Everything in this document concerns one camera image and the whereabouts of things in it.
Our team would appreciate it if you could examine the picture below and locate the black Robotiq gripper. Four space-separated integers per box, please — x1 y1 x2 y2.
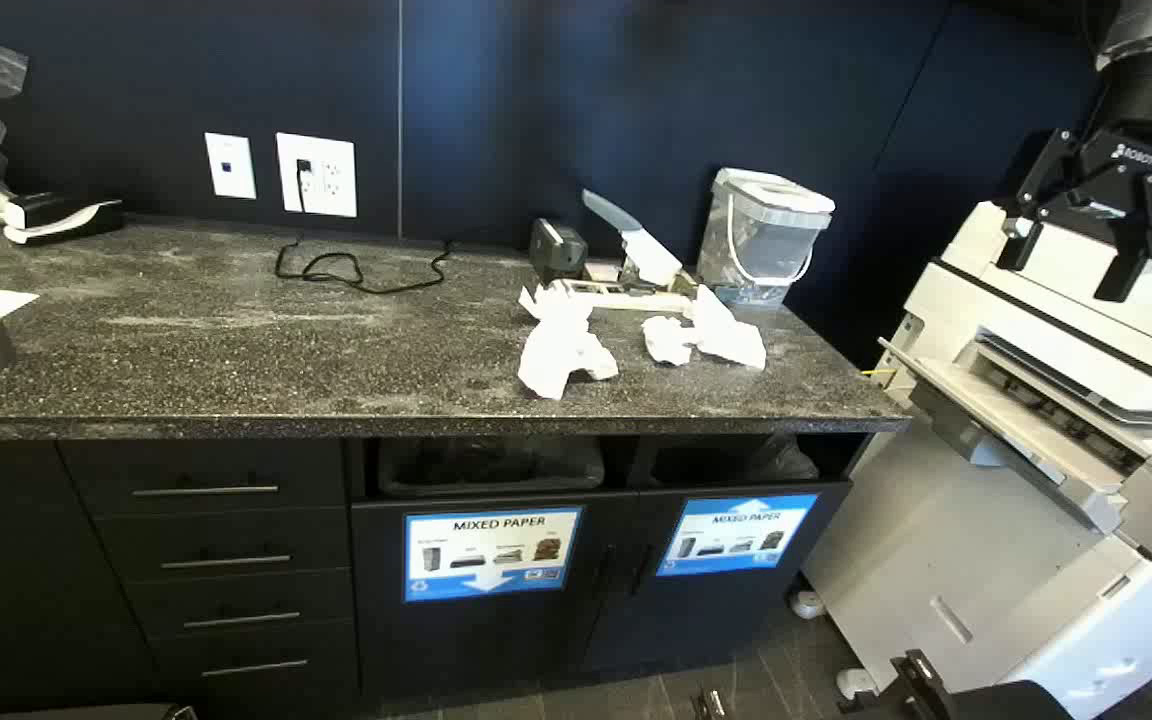
997 125 1152 303

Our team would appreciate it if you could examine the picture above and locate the small scribbled paper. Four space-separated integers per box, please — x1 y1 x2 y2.
635 310 701 373

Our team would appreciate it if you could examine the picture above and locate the large white paper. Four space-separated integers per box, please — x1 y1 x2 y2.
518 306 626 405

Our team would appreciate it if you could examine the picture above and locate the cup-shaped white paper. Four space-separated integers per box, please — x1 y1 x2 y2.
518 278 598 329

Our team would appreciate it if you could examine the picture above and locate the right blue-label recycling bin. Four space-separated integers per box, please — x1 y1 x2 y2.
587 479 853 676

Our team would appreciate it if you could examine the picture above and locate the grey printer bypass tray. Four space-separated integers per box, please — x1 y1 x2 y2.
872 333 1149 534

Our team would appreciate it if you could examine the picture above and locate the clear plastic bucket with lid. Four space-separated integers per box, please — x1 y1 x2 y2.
694 162 841 310

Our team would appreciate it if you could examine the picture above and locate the white office printer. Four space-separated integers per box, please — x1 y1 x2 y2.
802 195 1152 720

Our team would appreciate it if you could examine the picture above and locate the folded white paper sheet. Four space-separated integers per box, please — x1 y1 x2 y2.
679 278 767 376

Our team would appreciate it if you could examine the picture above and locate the crumpled white paper right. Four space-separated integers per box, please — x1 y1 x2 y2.
540 182 707 319

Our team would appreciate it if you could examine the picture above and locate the mixed paper sign up arrow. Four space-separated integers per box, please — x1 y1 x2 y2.
653 490 825 580

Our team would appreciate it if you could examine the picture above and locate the black stand base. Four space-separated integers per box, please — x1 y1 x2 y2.
853 649 1072 720

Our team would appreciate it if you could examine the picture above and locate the black tape dispenser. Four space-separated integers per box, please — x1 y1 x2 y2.
529 215 593 284

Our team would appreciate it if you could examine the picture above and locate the mixed paper sign down arrow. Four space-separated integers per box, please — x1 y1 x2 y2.
400 504 586 607

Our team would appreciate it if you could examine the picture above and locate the dark cabinet door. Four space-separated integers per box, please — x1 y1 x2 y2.
347 490 607 704

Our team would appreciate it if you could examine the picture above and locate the dark cabinet drawer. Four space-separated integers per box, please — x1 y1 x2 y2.
94 511 353 580
61 441 347 520
119 572 357 638
150 626 365 713

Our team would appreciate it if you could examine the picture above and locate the thin black cable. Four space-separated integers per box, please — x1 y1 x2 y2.
272 162 457 298

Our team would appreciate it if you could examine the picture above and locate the wide white wall outlet plate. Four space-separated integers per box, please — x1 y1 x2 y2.
272 128 361 218

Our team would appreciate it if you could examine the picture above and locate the narrow white wall plate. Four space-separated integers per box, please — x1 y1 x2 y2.
202 128 262 202

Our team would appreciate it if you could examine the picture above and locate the metal drawer handle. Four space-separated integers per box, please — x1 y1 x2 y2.
198 657 311 683
182 607 303 630
134 479 286 504
156 553 296 575

